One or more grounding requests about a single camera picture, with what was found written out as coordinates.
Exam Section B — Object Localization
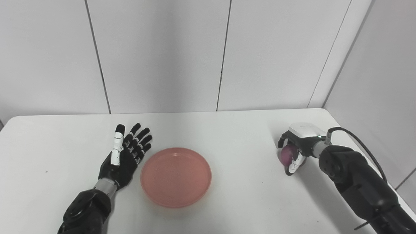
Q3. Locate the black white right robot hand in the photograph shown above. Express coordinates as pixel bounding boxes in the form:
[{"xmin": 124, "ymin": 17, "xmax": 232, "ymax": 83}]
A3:
[{"xmin": 278, "ymin": 123, "xmax": 327, "ymax": 176}]

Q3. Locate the pink round plate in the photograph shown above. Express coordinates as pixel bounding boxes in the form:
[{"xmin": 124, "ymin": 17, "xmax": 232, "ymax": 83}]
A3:
[{"xmin": 140, "ymin": 147, "xmax": 212, "ymax": 208}]

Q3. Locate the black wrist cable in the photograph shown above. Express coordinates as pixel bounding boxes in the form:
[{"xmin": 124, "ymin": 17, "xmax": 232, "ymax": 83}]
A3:
[{"xmin": 326, "ymin": 127, "xmax": 389, "ymax": 184}]

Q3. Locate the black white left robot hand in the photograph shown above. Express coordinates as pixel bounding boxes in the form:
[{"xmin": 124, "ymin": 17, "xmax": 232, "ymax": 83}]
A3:
[{"xmin": 98, "ymin": 123, "xmax": 153, "ymax": 190}]

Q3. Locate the purple red onion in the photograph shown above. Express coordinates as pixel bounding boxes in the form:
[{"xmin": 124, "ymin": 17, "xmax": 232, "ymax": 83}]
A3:
[{"xmin": 280, "ymin": 145, "xmax": 299, "ymax": 168}]

